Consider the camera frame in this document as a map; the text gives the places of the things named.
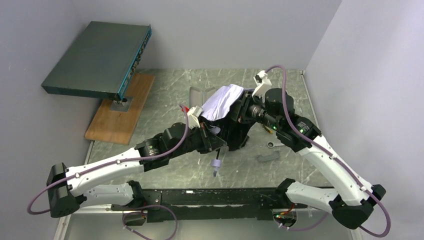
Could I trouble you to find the lilac umbrella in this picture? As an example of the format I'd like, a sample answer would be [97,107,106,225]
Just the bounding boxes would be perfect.
[200,83,255,178]

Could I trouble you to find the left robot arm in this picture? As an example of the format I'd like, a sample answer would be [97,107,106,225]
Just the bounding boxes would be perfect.
[46,122,227,218]

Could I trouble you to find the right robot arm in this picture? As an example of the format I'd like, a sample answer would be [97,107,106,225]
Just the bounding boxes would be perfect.
[228,88,386,230]

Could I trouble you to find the silver ratchet wrench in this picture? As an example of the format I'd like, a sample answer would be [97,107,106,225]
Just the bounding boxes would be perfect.
[267,142,285,149]

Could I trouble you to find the grey metal stand plate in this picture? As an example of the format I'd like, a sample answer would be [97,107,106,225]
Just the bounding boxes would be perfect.
[109,96,133,112]

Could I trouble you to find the wooden board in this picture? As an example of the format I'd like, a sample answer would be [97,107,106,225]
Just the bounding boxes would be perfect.
[84,73,155,145]

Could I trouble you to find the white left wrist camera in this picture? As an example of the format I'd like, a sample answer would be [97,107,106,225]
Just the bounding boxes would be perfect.
[186,105,203,129]

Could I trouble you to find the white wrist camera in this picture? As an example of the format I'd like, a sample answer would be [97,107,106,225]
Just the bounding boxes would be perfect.
[252,70,272,98]
[186,105,203,129]

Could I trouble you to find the yellow handled pliers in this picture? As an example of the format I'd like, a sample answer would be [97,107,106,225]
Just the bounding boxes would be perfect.
[262,125,273,134]

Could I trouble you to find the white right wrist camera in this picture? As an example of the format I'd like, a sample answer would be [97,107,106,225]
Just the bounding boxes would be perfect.
[252,70,272,98]

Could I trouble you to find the grey plastic bracket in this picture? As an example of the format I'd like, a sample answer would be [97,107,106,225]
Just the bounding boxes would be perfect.
[256,150,280,163]

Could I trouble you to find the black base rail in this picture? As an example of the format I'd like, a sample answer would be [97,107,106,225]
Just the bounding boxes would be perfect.
[142,187,306,223]

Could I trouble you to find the dark network switch box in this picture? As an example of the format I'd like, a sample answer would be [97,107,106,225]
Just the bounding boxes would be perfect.
[41,21,152,102]

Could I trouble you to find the aluminium frame rail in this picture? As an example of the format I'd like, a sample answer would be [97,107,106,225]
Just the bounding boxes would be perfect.
[53,205,121,240]

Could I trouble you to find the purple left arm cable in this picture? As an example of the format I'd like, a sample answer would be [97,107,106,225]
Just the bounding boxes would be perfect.
[26,103,190,240]

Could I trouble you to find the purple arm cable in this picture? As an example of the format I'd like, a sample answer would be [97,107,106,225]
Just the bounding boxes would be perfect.
[263,64,392,239]
[26,103,190,240]

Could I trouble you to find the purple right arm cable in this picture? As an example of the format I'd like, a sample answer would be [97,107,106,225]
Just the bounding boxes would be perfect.
[263,64,392,239]

